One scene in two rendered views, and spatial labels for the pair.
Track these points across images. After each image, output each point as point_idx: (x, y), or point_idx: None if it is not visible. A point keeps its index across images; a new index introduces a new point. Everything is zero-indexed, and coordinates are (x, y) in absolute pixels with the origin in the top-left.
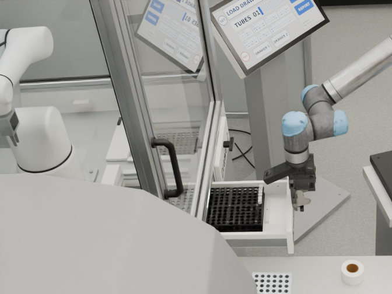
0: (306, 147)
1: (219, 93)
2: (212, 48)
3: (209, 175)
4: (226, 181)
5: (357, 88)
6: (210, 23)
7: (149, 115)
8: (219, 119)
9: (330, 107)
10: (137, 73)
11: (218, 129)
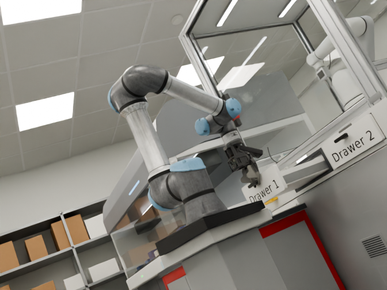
0: (220, 136)
1: (363, 90)
2: (337, 46)
3: (303, 144)
4: (383, 180)
5: (198, 109)
6: (336, 22)
7: (209, 86)
8: (353, 114)
9: (208, 115)
10: (200, 69)
11: (347, 122)
